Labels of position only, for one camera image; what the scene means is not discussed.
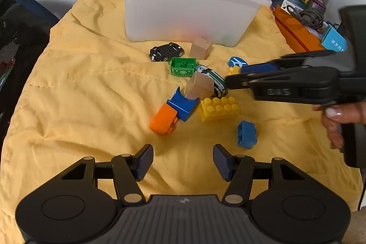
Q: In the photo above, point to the small yellow toy block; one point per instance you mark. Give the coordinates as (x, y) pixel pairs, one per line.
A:
(235, 70)

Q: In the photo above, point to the long yellow toy block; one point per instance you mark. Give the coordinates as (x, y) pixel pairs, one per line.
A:
(218, 109)

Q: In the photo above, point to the wooden cube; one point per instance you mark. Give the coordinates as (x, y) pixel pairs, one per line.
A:
(200, 85)
(200, 48)

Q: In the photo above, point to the green toy wagon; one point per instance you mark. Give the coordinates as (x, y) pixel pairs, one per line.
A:
(183, 68)

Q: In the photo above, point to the black toy car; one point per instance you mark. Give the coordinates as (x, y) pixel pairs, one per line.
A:
(165, 52)

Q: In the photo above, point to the blue card box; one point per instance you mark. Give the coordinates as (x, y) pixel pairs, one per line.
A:
(334, 39)

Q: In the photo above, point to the green white striped toy car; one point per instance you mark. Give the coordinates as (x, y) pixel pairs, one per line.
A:
(216, 81)

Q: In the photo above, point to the small blue toy block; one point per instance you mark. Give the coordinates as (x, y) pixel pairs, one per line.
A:
(246, 135)

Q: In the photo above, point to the orange toy block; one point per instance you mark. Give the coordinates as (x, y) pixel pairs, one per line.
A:
(161, 119)

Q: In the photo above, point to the blue curved toy block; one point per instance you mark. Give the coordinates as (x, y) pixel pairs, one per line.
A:
(183, 104)

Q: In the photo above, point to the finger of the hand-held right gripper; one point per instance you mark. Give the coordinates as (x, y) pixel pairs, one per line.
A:
(271, 79)
(303, 59)

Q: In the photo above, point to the blue round airplane sign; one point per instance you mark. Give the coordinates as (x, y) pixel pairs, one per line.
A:
(236, 62)

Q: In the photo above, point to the orange cardboard box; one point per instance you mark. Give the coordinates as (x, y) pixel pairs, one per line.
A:
(300, 35)

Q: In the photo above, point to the white plastic bin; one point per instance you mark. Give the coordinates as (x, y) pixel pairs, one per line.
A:
(185, 4)

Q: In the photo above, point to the yellow blanket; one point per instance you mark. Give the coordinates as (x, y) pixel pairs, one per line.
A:
(85, 104)

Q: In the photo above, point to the black bag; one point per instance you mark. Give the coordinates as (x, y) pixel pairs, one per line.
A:
(20, 46)

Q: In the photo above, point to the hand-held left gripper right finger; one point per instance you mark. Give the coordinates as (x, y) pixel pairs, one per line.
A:
(222, 162)

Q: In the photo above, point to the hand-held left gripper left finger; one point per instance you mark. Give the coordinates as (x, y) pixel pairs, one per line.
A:
(144, 162)

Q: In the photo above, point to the person's right hand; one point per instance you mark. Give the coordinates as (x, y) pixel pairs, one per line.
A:
(343, 114)

